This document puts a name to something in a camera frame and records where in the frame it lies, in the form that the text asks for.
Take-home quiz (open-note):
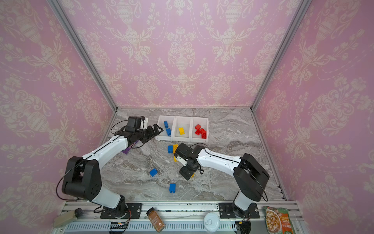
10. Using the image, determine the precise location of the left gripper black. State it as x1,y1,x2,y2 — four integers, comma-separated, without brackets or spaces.
135,123,164,143

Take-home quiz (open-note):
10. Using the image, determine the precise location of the white three-compartment bin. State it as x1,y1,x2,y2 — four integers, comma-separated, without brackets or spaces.
156,116,209,143

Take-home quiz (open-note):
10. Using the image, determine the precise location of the blue lego bottom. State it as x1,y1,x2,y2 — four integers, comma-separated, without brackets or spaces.
169,183,176,193

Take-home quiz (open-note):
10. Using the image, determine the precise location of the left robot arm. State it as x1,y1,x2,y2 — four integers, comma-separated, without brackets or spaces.
57,116,163,218

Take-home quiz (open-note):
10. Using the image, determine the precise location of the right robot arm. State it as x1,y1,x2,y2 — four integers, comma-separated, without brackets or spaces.
174,143,270,218

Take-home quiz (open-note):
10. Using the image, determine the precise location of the purple snack bag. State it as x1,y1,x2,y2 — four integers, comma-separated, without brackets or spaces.
121,144,134,155

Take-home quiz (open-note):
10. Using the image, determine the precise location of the white round lid cup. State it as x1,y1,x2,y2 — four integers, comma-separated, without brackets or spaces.
204,212,220,234

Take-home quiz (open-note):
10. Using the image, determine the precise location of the brown spice jar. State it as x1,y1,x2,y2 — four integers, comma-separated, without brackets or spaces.
146,207,165,233

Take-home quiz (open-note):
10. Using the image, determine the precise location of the small circuit board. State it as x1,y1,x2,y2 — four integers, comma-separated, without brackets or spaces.
110,222,129,231

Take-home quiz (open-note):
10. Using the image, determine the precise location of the green noodle packet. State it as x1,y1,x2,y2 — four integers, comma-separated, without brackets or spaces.
264,206,295,234

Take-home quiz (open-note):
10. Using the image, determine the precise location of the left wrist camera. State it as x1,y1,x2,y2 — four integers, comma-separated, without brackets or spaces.
140,116,149,130

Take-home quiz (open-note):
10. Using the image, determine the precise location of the aluminium front rail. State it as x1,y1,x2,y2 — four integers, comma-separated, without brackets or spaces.
52,200,307,234

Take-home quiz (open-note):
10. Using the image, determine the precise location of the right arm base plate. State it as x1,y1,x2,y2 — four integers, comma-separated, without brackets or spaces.
218,202,260,219

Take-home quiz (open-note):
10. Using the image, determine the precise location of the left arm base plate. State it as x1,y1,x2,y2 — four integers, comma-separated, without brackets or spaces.
100,203,142,219

